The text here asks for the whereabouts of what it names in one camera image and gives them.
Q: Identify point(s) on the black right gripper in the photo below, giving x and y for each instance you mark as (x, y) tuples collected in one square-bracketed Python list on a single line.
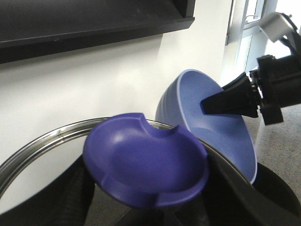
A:
[(279, 81)]

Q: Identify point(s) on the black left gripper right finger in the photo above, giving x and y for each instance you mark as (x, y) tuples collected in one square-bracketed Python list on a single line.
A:
[(229, 199)]

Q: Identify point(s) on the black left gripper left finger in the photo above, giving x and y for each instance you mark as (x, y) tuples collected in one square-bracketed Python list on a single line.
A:
[(64, 202)]

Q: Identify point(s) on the light blue plastic bowl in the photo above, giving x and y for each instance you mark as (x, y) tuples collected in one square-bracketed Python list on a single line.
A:
[(181, 105)]

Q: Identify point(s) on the glass lid with blue knob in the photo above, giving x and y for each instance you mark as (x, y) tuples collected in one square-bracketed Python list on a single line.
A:
[(141, 169)]

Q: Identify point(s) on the black range hood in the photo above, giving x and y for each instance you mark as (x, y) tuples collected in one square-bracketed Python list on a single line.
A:
[(34, 28)]

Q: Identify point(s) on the window frame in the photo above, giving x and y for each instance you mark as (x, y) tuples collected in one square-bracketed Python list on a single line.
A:
[(242, 28)]

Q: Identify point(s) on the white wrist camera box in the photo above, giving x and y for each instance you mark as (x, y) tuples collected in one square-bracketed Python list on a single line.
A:
[(275, 26)]

